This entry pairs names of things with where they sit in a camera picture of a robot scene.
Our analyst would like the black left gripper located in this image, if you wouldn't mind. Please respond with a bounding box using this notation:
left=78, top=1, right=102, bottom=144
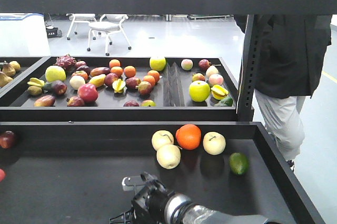
left=109, top=172, right=174, bottom=223

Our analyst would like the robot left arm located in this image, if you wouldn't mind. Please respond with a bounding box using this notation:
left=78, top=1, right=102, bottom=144
left=109, top=172, right=278, bottom=223

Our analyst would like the orange fruit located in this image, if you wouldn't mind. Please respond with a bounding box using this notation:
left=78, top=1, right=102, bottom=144
left=175, top=124, right=202, bottom=150

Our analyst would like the black fruit display stand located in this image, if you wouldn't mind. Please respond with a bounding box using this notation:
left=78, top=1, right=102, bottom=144
left=1, top=0, right=336, bottom=223

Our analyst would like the pale pear front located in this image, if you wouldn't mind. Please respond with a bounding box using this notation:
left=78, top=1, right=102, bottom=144
left=156, top=144, right=181, bottom=169

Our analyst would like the pale pear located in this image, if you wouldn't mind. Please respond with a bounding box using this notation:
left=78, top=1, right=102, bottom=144
left=156, top=144, right=181, bottom=169
left=152, top=130, right=174, bottom=150
left=203, top=131, right=226, bottom=156

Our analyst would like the pale pear rear left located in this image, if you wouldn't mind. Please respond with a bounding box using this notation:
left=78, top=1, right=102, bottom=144
left=152, top=130, right=174, bottom=150

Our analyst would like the pale pear right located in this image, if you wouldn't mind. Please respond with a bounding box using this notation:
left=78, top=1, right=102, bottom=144
left=203, top=131, right=226, bottom=156

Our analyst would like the green avocado right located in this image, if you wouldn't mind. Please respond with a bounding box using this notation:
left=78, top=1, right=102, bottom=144
left=229, top=152, right=250, bottom=176

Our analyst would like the large green apple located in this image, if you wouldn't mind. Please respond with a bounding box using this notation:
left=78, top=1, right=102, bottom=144
left=189, top=80, right=210, bottom=102

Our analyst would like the dark red apple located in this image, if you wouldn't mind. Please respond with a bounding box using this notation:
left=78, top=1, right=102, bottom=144
left=1, top=130, right=17, bottom=149

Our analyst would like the person in black jacket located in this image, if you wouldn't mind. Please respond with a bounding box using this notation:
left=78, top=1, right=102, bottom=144
left=234, top=14, right=332, bottom=172

